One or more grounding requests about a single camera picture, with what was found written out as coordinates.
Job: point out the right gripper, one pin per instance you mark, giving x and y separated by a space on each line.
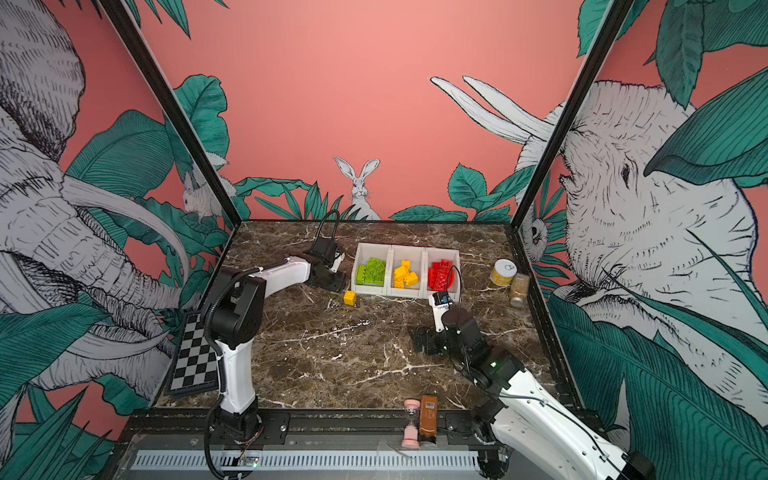
421 340

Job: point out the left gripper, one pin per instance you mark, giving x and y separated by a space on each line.
339 282

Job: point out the red arch lego piece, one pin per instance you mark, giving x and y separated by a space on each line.
440 276

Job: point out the yellow lego brick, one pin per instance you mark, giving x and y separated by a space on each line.
350 298
411 279
400 272

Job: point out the white three-compartment bin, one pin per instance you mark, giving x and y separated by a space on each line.
420 258

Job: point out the long green lego brick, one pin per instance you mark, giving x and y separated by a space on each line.
374 272

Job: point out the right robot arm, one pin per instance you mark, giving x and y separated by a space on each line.
519 413

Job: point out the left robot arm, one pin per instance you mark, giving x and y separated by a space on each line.
232 315

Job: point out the brown rectangular bottle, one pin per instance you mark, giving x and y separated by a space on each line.
428 423

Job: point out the pink hourglass timer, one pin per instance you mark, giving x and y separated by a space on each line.
411 431

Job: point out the glass spice jar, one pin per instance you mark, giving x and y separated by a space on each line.
519 288

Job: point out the white perforated strip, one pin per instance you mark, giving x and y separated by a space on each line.
279 460

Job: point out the checkerboard calibration plate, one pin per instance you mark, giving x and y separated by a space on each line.
193 369

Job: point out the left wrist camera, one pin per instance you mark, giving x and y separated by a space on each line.
327 250

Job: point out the black front rail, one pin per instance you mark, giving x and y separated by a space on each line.
278 424

